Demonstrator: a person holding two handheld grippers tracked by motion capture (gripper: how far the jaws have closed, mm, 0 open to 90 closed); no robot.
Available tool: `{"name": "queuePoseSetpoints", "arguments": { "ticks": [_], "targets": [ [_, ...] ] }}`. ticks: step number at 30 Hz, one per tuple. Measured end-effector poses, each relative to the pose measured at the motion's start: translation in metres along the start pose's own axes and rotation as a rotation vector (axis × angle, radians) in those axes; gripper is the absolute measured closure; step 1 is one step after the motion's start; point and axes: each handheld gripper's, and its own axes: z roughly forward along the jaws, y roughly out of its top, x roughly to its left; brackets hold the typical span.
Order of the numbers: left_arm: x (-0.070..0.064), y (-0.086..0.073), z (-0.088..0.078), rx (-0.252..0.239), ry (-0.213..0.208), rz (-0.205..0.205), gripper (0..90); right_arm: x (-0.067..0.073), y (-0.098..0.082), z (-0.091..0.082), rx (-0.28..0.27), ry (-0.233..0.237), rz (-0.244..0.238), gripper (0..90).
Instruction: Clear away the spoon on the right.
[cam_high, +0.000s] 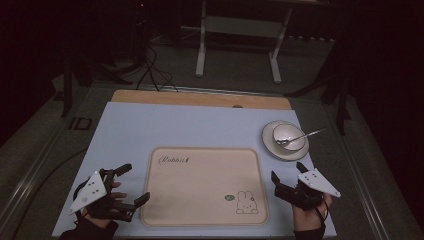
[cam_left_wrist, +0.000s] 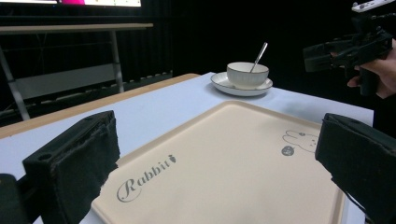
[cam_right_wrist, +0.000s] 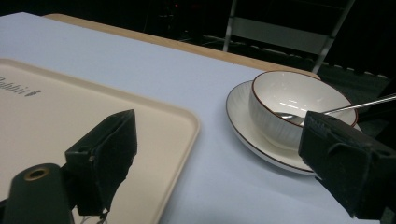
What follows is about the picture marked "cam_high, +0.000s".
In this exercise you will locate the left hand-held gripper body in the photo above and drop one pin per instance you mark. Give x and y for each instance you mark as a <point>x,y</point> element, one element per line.
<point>91,193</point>

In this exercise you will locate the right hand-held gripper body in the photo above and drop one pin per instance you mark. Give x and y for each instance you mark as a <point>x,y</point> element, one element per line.
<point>318,185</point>

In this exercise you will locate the person's left hand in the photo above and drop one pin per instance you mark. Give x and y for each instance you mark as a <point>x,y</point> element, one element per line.
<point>117,195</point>

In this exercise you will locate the person's right hand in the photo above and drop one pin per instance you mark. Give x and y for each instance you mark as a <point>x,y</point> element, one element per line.
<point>308,218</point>

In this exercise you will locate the white saucer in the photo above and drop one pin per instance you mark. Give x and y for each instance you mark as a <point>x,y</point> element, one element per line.
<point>273,151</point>

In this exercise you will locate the metal spoon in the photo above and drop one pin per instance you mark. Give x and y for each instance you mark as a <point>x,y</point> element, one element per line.
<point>300,137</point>

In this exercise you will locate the white bowl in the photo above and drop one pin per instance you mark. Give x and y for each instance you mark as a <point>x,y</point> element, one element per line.
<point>289,135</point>

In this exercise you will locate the beige placemat with rabbit print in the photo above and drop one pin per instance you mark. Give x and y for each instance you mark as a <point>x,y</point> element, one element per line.
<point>200,190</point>

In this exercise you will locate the black floor socket box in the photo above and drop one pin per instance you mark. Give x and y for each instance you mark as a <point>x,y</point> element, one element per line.
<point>80,123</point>

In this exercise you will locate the light blue table mat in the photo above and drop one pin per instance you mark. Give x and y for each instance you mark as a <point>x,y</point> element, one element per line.
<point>186,126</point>

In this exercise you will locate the black stand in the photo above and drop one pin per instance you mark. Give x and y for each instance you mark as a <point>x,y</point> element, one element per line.
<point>68,86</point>

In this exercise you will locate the black computer tower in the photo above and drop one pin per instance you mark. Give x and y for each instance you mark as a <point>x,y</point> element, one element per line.
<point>141,30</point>

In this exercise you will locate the metal floor rail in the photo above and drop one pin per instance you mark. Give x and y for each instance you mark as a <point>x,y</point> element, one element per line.
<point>26,186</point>
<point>365,186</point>

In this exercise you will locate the white metal table frame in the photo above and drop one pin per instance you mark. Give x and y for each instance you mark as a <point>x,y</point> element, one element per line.
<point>201,50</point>

